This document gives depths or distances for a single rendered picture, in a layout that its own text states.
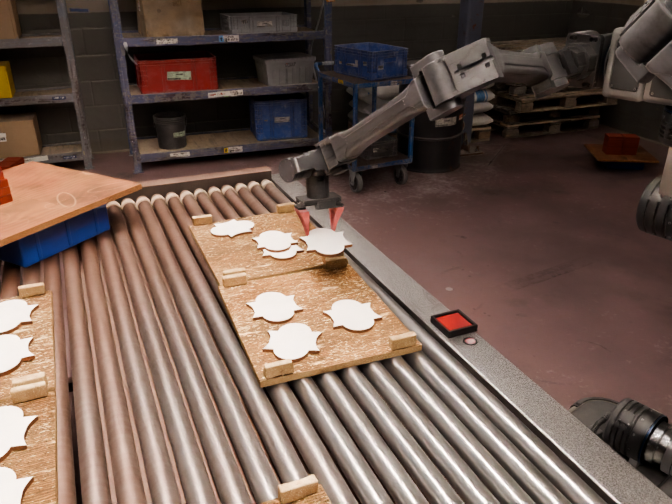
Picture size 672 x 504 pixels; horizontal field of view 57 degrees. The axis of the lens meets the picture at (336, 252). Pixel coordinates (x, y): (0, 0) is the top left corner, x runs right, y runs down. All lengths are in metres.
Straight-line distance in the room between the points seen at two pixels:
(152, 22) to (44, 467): 4.72
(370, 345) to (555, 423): 0.39
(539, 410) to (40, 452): 0.87
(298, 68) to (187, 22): 1.03
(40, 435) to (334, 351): 0.56
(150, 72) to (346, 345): 4.47
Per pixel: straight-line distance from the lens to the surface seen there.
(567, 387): 2.89
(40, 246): 1.84
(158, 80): 5.57
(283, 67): 5.77
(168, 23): 5.60
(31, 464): 1.15
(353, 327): 1.34
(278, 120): 5.86
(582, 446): 1.18
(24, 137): 5.89
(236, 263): 1.65
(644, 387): 3.02
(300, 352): 1.27
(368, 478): 1.04
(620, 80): 1.59
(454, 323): 1.41
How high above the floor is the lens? 1.66
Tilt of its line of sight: 25 degrees down
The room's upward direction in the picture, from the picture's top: straight up
